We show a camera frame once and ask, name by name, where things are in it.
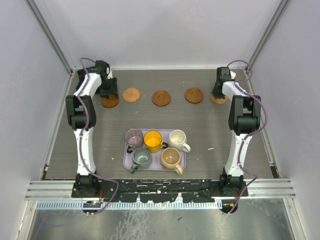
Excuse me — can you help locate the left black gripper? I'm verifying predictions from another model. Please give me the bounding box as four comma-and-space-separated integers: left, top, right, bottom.
99, 77, 118, 100

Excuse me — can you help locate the light cork round coaster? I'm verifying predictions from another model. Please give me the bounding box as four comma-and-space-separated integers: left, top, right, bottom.
210, 95, 228, 105

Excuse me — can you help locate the brown wooden round coaster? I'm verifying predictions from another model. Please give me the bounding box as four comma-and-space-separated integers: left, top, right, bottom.
184, 87, 204, 104

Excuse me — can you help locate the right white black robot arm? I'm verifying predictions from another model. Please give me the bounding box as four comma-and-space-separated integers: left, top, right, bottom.
211, 66, 261, 197

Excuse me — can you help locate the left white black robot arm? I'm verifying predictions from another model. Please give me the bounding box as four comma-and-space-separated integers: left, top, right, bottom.
65, 60, 119, 198

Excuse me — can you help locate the dark brown wooden coaster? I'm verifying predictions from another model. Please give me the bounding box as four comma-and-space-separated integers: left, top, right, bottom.
152, 90, 171, 107

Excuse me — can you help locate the dark blue folded cloth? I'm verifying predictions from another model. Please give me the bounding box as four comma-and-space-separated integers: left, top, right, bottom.
75, 68, 86, 91

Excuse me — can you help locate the purple glass mug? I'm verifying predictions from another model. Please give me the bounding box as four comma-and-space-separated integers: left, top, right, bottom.
124, 128, 144, 154

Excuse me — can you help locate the white ceramic mug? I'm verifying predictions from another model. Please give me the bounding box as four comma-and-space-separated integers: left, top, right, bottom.
168, 129, 191, 153

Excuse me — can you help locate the yellow mug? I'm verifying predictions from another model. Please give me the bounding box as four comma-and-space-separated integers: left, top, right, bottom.
143, 130, 169, 153

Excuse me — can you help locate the grey ceramic mug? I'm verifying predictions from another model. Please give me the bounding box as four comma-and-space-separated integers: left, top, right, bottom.
129, 147, 153, 174

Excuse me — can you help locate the beige ceramic mug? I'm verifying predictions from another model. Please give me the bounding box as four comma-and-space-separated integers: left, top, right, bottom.
160, 147, 183, 176

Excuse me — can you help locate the lavender plastic tray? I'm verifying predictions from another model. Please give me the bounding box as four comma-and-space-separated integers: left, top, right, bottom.
123, 129, 187, 171

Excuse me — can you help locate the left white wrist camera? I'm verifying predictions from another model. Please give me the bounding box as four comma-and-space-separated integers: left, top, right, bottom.
106, 66, 113, 79

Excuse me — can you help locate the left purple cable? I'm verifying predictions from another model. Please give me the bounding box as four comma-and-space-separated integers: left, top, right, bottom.
76, 57, 120, 215

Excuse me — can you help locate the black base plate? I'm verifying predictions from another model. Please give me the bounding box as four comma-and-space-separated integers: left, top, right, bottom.
71, 178, 249, 203

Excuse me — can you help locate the white slotted cable duct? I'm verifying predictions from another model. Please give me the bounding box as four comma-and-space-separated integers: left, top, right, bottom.
35, 200, 223, 211

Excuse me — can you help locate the aluminium front rail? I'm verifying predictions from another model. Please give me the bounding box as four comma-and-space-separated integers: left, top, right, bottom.
24, 178, 296, 200

